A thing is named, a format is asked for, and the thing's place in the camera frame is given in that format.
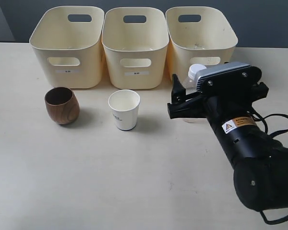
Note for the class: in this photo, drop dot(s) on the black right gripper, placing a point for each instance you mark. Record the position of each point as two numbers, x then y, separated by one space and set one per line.
195 105

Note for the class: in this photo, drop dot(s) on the clear plastic bottle white cap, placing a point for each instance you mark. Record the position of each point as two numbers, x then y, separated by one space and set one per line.
190 82

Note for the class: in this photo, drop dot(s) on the white paper cup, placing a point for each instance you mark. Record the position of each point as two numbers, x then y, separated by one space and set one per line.
124 105

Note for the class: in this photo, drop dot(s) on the brown wooden cup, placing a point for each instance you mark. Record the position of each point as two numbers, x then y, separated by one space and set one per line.
62 105

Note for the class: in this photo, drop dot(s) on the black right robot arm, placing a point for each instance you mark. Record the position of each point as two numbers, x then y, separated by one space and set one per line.
259 161

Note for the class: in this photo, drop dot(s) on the cream plastic bin right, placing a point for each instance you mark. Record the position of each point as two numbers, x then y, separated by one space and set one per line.
198 35

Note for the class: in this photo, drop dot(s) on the cream plastic bin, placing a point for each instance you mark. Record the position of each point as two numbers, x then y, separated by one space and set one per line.
67 44
198 35
135 41

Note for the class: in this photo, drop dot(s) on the cream plastic bin middle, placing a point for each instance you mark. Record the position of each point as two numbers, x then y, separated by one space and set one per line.
135 41

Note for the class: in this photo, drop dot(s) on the cream plastic bin left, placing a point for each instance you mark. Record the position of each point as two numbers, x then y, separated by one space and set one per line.
67 44

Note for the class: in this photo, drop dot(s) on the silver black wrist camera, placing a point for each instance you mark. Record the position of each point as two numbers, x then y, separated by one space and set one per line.
227 78

